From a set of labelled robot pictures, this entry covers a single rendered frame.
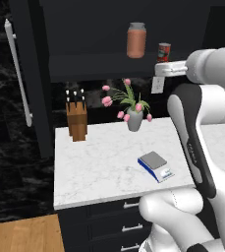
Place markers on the brown jar with grey lid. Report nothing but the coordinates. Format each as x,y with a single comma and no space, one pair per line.
136,41

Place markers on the grey vase with pink tulips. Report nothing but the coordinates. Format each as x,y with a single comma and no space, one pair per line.
135,119

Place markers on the white wall outlet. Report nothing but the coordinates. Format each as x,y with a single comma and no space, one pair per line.
157,85

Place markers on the blue and white digital scale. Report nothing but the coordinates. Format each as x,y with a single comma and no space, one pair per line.
155,164

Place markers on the dark drawer front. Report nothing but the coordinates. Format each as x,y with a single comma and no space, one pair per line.
107,229
105,208
107,246

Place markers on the dark wall cabinet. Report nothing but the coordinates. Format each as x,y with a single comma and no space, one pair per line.
94,39

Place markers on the red canned food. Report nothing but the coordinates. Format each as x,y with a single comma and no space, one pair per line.
163,52

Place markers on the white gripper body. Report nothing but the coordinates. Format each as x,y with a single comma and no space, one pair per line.
166,69

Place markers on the dark cabinet door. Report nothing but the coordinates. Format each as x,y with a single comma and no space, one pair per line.
35,82

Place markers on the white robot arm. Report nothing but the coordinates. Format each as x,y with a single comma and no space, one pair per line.
215,108

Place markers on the wooden knife block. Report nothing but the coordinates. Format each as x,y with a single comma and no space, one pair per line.
77,123

